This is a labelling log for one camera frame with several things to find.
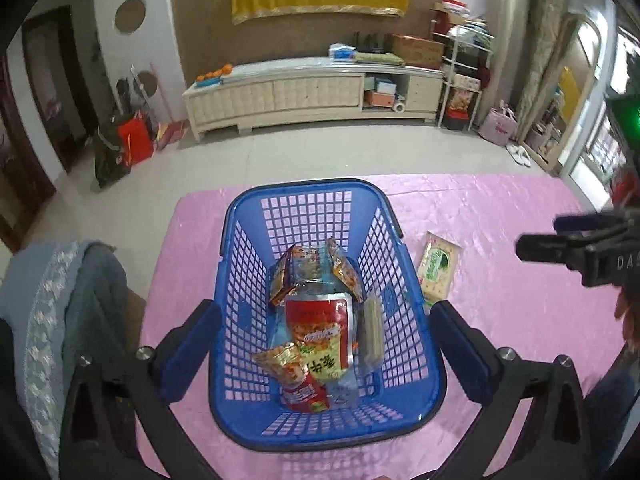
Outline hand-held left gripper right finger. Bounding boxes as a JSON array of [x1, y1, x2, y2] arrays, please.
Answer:
[[429, 300, 593, 480]]

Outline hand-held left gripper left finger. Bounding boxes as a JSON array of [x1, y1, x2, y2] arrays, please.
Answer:
[[59, 299, 223, 480]]

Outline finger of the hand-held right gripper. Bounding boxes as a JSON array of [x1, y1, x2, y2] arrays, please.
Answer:
[[515, 232, 601, 273], [554, 212, 626, 235]]

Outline gold foil snack packet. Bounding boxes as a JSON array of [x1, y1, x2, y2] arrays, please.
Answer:
[[251, 342, 308, 391]]

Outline green cracker packet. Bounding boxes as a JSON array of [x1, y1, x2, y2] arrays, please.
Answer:
[[416, 231, 462, 313]]

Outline blue plastic basket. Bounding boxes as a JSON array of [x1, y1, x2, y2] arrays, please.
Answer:
[[209, 178, 448, 453]]

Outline clear red striped packet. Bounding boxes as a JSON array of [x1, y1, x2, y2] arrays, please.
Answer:
[[280, 377, 331, 413]]

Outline orange cartoon cow packet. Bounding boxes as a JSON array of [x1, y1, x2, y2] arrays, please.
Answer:
[[269, 244, 323, 307]]

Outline large red snack packet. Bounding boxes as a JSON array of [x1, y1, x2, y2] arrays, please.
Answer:
[[284, 280, 358, 383]]

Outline person's right hand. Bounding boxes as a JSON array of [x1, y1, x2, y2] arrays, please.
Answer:
[[614, 285, 640, 356]]

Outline pink tablecloth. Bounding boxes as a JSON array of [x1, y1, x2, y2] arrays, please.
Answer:
[[135, 172, 621, 480]]

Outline pair of white slippers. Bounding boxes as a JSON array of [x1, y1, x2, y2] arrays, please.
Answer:
[[506, 142, 533, 167]]

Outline glass sliding door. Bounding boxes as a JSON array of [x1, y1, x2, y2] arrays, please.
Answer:
[[560, 0, 640, 211]]

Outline pink bag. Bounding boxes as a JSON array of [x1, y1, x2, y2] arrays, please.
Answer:
[[478, 105, 518, 146]]

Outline arched floor mirror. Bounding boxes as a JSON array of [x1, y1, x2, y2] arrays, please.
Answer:
[[537, 15, 603, 173]]

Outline person's blue trousers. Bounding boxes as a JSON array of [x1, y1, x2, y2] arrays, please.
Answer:
[[585, 360, 636, 461]]

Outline grey-blue embroidered chair cover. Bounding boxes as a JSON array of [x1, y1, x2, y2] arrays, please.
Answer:
[[0, 241, 128, 480]]

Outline red gift box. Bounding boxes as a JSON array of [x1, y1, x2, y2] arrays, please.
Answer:
[[445, 87, 476, 131]]

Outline patterned beige curtain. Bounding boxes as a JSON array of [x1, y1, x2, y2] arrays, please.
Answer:
[[515, 0, 568, 131]]

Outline standing air conditioner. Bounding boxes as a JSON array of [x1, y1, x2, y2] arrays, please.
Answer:
[[482, 0, 528, 111]]

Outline black bag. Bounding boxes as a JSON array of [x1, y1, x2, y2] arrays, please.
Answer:
[[94, 125, 132, 192]]

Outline white metal rack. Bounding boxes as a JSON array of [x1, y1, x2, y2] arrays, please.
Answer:
[[431, 2, 496, 131]]

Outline broom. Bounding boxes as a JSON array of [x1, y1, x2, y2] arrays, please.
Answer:
[[150, 62, 186, 151]]

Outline red paper bag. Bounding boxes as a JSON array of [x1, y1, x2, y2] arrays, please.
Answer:
[[117, 112, 153, 166]]

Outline brown cardboard box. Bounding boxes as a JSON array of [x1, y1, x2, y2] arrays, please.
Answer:
[[390, 34, 446, 67]]

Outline dark wooden door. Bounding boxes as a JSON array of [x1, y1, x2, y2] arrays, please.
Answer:
[[0, 55, 56, 253]]

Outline red white box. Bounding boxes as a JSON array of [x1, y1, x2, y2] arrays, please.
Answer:
[[432, 0, 471, 17]]

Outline green folded cushion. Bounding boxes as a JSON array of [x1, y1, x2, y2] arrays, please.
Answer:
[[354, 52, 405, 67]]

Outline cream low cabinet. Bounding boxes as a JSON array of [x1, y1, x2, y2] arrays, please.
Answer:
[[181, 56, 446, 142]]

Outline white mop pole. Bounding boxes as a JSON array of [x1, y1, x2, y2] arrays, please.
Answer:
[[130, 64, 151, 116]]

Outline black router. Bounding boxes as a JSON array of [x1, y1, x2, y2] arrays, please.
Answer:
[[352, 31, 386, 53]]

